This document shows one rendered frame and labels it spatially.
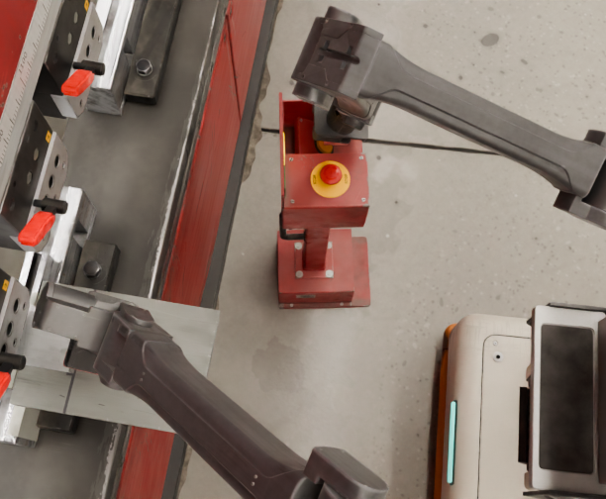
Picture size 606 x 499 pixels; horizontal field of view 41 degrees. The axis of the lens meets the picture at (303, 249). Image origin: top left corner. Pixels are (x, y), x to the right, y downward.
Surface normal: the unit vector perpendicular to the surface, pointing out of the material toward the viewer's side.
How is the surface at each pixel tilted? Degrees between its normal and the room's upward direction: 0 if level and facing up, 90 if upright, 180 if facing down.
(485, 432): 0
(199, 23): 0
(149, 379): 46
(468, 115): 32
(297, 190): 0
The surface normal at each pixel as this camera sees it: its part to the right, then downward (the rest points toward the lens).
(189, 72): 0.01, -0.30
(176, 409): -0.71, -0.22
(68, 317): 0.27, 0.20
